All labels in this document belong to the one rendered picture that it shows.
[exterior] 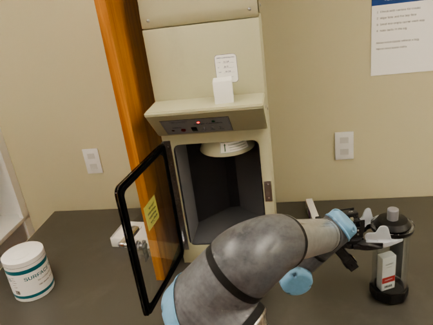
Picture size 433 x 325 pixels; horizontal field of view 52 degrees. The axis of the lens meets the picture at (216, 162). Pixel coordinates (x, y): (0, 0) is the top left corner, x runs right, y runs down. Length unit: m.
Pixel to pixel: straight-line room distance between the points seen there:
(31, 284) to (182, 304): 0.92
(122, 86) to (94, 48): 0.60
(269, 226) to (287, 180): 1.15
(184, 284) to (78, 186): 1.40
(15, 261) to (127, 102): 0.63
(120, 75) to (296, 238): 0.71
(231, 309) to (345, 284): 0.76
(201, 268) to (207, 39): 0.72
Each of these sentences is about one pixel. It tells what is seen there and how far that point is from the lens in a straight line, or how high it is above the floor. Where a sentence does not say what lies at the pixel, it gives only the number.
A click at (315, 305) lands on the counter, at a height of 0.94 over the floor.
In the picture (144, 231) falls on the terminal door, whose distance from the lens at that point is 1.22.
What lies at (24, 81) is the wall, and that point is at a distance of 1.98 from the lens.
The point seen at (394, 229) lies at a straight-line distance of 1.22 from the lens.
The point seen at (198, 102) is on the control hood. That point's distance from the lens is 1.23.
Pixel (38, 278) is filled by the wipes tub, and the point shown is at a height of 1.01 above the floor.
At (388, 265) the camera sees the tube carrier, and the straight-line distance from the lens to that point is 1.28.
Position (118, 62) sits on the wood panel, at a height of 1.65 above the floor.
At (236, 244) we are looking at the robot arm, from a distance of 0.66.
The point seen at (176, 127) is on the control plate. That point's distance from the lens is 1.25.
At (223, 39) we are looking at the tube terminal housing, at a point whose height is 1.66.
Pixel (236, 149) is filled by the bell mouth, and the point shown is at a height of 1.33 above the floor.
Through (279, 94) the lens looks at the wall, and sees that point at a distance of 1.70.
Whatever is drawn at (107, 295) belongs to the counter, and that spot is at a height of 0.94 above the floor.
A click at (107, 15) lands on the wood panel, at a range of 1.21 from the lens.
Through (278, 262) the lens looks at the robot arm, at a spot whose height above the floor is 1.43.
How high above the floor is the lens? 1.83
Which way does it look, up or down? 23 degrees down
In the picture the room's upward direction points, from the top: 8 degrees counter-clockwise
